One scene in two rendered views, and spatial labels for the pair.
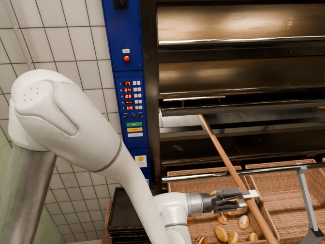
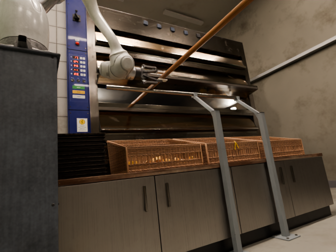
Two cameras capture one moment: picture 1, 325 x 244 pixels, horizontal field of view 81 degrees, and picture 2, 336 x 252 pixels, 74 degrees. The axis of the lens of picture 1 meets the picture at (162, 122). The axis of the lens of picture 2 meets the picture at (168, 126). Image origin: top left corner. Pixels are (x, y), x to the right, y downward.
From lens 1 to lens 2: 157 cm
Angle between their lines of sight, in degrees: 50
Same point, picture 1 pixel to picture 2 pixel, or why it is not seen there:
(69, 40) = not seen: hidden behind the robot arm
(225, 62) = (136, 62)
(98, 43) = (59, 35)
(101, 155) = not seen: outside the picture
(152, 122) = (92, 91)
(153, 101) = (93, 75)
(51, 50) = not seen: hidden behind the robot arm
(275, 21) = (155, 46)
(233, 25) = (135, 43)
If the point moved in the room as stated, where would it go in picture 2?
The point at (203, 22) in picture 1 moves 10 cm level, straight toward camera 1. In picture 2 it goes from (120, 38) to (119, 32)
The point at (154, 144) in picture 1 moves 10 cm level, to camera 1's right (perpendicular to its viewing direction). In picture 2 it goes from (93, 112) to (106, 112)
